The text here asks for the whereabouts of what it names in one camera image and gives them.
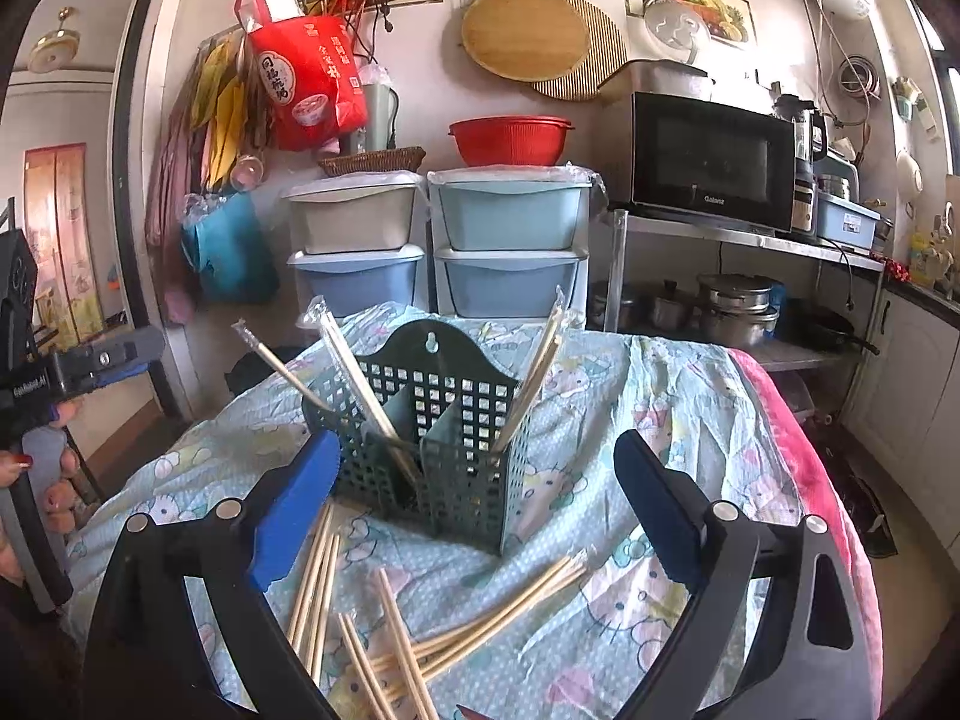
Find left hand red nails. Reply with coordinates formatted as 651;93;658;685
0;397;85;587

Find pink blanket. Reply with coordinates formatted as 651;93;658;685
729;349;884;718

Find loose chopstick pair centre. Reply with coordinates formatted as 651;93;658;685
337;567;441;720

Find blue hanging bag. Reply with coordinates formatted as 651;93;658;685
181;192;280;304

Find cartoon print tablecloth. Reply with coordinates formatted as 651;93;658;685
64;332;811;718

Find loose chopstick pair diagonal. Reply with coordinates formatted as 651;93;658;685
400;556;587;684

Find wrapped chopsticks in basket left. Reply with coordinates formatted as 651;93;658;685
298;296;423;489

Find wrapped chopsticks in basket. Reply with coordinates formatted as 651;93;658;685
298;296;423;489
490;284;583;455

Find blue lower left drawer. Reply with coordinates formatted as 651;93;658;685
286;244;425;317

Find blue drawer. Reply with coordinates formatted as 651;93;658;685
286;244;425;317
434;247;589;320
427;164;601;252

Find stacked steel pots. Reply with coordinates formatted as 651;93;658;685
698;273;779;349

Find white top left drawer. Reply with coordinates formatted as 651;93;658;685
283;171;425;255

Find metal shelf rack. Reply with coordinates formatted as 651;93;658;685
599;210;884;374

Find green plastic utensil basket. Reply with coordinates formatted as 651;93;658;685
301;319;529;554

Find red shopping bag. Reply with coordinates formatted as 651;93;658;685
235;0;368;151

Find wrapped chopsticks in basket right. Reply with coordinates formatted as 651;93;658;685
490;284;583;455

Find wicker basket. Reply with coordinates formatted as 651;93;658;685
317;146;427;177

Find blue box on shelf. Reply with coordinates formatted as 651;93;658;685
815;190;880;250

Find blue lower right drawer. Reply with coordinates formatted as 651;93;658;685
434;247;589;320

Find blue top right drawer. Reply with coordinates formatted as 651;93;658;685
427;164;601;252

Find red plastic colander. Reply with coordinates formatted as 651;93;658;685
449;115;574;167

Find electric kettle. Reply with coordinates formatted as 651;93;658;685
773;94;827;238

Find black microwave oven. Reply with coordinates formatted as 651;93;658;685
594;91;794;231

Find round wooden board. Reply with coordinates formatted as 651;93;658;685
460;0;589;83

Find woven round mat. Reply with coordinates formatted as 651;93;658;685
530;0;628;103

